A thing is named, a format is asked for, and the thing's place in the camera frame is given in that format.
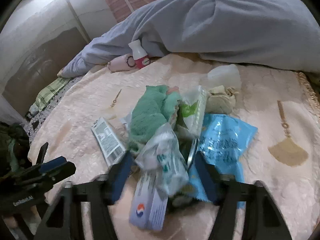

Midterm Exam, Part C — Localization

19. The grey white tube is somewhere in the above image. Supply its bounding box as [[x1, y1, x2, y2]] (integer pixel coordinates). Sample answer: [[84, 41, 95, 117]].
[[91, 117, 126, 168]]

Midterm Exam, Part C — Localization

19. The white toothpaste box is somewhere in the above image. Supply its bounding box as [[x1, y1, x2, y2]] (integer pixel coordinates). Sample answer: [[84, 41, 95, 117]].
[[129, 172, 168, 231]]

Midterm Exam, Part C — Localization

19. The blue snack bag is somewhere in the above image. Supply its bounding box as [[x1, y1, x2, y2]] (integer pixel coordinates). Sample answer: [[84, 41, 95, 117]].
[[186, 113, 259, 209]]

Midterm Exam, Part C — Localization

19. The clear plastic wrapper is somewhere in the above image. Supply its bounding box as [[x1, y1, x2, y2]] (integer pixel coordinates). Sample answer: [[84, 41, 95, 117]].
[[136, 123, 189, 197]]

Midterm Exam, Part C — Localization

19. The green fluffy cloth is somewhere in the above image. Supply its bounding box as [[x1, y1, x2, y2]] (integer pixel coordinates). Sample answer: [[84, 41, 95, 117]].
[[129, 85, 182, 155]]

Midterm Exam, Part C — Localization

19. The dark green snack packet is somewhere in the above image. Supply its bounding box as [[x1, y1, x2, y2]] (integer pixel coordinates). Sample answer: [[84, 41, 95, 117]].
[[167, 139, 199, 213]]

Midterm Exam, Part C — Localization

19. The pink textured bedspread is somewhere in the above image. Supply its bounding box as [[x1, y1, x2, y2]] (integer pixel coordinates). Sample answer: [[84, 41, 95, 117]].
[[28, 54, 319, 239]]

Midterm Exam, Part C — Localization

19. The green plaid cloth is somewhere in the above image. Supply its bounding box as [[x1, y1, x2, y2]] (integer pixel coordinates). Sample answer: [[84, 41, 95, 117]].
[[28, 77, 71, 116]]

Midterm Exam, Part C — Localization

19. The beige crumpled cloth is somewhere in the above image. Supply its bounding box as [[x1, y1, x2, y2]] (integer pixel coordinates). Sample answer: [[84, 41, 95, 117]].
[[205, 85, 239, 114]]

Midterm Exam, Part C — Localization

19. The pink roll pouch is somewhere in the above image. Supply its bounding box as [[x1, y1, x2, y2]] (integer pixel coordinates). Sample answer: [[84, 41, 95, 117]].
[[107, 54, 136, 73]]

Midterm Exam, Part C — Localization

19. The white pink bottle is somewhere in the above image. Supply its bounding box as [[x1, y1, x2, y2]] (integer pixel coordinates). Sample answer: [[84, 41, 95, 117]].
[[128, 40, 150, 69]]

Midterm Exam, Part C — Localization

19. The light blue duvet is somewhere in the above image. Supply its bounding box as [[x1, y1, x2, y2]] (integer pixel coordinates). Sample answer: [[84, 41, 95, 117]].
[[60, 0, 319, 77]]

